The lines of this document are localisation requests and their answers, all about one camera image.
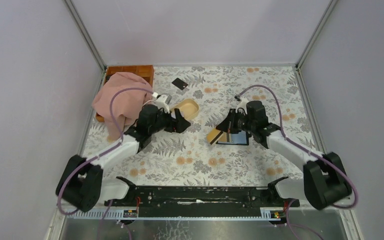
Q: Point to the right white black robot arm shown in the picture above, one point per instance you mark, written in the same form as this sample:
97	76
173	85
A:
323	182

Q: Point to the black card holder wallet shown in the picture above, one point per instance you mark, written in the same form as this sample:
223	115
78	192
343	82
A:
240	139

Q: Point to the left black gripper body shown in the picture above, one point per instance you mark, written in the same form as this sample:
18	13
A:
164	122

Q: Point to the aluminium front rail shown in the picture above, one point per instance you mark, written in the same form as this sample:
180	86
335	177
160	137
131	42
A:
184	213

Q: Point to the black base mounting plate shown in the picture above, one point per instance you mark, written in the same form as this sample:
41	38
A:
199	196

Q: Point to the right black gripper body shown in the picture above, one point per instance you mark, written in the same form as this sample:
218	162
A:
247	124

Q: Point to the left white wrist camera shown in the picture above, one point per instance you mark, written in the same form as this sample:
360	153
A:
162	101

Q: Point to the pink cloth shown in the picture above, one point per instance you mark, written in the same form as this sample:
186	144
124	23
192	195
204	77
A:
124	108

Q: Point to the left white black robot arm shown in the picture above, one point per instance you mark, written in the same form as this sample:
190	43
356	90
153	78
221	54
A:
82	184

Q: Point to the wooden compartment box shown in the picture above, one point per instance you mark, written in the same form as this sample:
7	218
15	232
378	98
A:
118	78

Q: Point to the black credit card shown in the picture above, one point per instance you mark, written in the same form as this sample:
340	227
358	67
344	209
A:
179	83

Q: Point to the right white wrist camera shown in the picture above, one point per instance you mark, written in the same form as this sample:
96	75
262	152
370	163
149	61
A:
241	104

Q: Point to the beige oval tray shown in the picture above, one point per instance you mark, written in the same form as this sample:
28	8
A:
189	108

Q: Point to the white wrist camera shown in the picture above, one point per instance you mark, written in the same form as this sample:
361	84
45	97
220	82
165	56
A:
162	101
241	104

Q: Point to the gold striped credit card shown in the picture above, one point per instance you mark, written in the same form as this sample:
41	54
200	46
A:
214	136

